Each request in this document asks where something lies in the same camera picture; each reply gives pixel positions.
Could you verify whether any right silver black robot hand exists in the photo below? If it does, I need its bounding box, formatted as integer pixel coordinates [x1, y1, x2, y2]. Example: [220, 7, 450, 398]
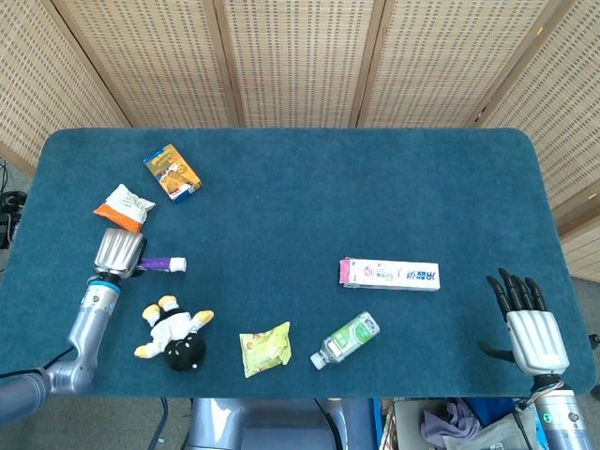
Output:
[477, 267, 571, 376]

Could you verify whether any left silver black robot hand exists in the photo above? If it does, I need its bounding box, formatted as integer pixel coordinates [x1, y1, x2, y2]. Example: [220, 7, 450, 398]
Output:
[93, 228, 149, 280]

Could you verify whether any purple and white tube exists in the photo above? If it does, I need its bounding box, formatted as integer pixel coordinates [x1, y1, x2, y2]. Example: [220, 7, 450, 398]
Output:
[138, 255, 188, 274]

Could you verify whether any white pink toothpaste box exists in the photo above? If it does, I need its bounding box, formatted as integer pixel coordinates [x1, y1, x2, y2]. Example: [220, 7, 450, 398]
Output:
[337, 257, 441, 293]

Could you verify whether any orange blue snack box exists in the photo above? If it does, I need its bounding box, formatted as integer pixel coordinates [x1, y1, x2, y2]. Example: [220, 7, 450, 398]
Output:
[142, 143, 204, 203]

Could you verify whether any clear bottle green label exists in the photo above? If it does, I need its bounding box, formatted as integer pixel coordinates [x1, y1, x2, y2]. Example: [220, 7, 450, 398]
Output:
[309, 311, 382, 370]

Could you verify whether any orange white snack packet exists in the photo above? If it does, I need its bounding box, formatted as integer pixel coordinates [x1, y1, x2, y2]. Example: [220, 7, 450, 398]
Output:
[93, 183, 157, 234]

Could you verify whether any plush doll black head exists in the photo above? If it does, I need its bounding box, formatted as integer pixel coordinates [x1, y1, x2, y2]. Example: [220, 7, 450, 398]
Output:
[133, 294, 216, 373]

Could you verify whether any grey fabric bag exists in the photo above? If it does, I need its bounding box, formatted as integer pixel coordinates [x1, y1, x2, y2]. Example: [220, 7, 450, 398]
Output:
[442, 412, 538, 450]

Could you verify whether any purple cloth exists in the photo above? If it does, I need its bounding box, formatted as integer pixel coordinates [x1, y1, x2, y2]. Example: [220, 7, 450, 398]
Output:
[420, 400, 482, 446]

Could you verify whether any yellow green snack bag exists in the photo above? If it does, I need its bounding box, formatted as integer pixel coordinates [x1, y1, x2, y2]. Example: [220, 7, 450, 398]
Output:
[238, 321, 293, 379]

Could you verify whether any blue felt table cover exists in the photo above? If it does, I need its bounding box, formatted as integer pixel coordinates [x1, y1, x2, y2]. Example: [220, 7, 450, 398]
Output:
[0, 127, 596, 399]

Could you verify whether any grey robot torso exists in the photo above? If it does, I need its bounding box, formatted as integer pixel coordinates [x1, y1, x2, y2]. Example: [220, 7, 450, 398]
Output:
[187, 397, 379, 450]

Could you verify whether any woven wooden folding screen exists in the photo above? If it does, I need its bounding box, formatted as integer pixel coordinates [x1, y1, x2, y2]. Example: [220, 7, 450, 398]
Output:
[0, 0, 600, 282]

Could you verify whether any black equipment with cables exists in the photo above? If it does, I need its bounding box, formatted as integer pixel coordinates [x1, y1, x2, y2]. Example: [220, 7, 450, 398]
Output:
[0, 158, 27, 249]

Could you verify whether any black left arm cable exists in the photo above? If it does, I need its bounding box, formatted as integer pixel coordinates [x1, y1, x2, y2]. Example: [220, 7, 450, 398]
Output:
[0, 345, 76, 380]

